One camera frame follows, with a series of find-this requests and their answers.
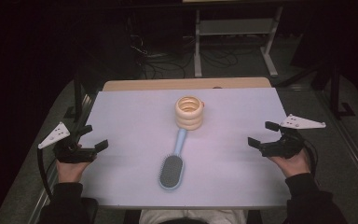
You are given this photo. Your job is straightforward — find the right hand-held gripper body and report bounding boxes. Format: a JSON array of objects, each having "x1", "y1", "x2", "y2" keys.
[{"x1": 259, "y1": 114, "x2": 327, "y2": 160}]

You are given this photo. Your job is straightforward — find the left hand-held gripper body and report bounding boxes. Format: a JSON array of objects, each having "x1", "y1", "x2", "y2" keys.
[{"x1": 37, "y1": 121, "x2": 98, "y2": 164}]

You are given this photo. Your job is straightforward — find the cream ribbed cup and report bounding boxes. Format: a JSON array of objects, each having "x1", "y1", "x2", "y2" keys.
[{"x1": 174, "y1": 95, "x2": 205, "y2": 132}]

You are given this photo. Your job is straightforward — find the blue hairbrush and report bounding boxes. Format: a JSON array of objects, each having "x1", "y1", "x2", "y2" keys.
[{"x1": 158, "y1": 128, "x2": 189, "y2": 191}]

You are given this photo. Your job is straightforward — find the person's left hand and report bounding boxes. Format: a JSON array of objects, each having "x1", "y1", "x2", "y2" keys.
[{"x1": 55, "y1": 143, "x2": 98, "y2": 184}]

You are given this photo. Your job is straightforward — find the person's right hand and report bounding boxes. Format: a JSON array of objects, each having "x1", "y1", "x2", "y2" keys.
[{"x1": 268, "y1": 148, "x2": 312, "y2": 179}]

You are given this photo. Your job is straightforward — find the white table cover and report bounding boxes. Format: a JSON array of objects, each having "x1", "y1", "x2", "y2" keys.
[{"x1": 79, "y1": 87, "x2": 293, "y2": 209}]

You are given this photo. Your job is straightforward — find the black metal stand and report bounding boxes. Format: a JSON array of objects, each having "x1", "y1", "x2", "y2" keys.
[
  {"x1": 63, "y1": 73, "x2": 87, "y2": 124},
  {"x1": 276, "y1": 59, "x2": 357, "y2": 120}
]

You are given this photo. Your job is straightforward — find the wooden table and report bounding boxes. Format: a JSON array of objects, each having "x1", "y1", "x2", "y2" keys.
[{"x1": 102, "y1": 77, "x2": 273, "y2": 91}]

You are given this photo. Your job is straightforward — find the person's light shirt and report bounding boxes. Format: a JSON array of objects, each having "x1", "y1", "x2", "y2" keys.
[{"x1": 139, "y1": 208, "x2": 248, "y2": 224}]

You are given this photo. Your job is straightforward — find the white metal stand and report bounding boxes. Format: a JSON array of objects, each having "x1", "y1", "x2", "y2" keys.
[{"x1": 194, "y1": 6, "x2": 284, "y2": 78}]

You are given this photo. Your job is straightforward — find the right hand-held gripper cable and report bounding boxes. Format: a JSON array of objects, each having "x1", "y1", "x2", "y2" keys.
[{"x1": 302, "y1": 138, "x2": 320, "y2": 181}]

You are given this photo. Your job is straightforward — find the hand-held gripper cable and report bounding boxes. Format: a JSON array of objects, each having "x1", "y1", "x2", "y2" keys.
[
  {"x1": 302, "y1": 138, "x2": 320, "y2": 181},
  {"x1": 36, "y1": 148, "x2": 54, "y2": 200}
]

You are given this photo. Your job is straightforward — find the left hand-held gripper cable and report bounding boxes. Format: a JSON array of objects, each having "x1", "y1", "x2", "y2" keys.
[{"x1": 36, "y1": 148, "x2": 54, "y2": 200}]

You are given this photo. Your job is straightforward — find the metal floor rail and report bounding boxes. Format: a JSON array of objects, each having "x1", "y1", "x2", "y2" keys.
[{"x1": 320, "y1": 90, "x2": 358, "y2": 200}]

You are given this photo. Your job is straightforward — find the black floor cables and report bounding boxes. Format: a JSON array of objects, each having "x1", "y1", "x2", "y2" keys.
[{"x1": 129, "y1": 32, "x2": 251, "y2": 79}]

